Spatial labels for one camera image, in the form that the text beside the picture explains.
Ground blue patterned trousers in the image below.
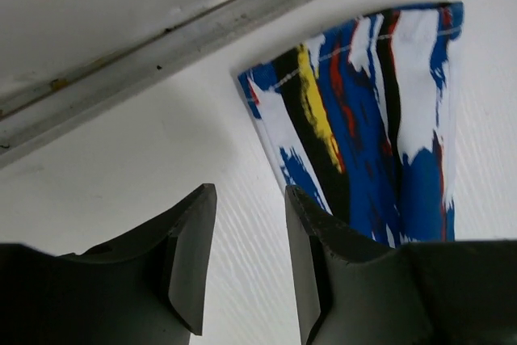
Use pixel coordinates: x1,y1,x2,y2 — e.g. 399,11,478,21
237,2,464,247

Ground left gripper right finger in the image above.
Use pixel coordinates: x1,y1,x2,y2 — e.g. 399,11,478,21
285,186,516,344

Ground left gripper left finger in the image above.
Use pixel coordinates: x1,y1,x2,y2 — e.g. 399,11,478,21
1,183,217,344

